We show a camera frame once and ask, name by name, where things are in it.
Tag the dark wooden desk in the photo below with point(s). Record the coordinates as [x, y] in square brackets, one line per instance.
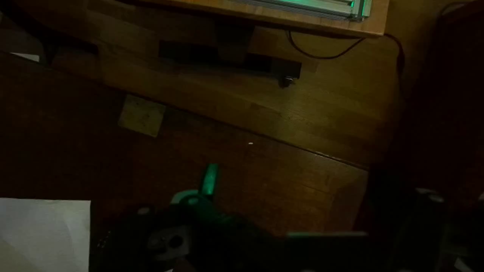
[217, 196]

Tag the white paper sheet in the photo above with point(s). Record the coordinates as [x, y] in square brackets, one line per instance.
[45, 234]

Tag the yellow sticky note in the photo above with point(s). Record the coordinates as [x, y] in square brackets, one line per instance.
[142, 115]

